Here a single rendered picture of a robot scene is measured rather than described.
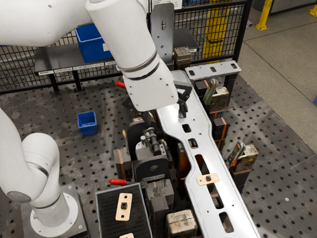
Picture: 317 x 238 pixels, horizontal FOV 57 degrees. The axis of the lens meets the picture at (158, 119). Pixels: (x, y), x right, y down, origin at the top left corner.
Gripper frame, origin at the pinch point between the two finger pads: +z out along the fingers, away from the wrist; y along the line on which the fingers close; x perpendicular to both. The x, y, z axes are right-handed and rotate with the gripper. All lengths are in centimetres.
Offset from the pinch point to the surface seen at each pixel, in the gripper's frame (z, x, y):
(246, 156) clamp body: 49, 18, 16
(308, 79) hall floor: 186, 194, 91
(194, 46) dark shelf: 44, 94, 0
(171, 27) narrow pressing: 22, 81, -6
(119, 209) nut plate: 22.5, -11.1, -21.8
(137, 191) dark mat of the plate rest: 24.4, -5.1, -17.5
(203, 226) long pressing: 46.5, -8.6, -2.5
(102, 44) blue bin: 19, 80, -43
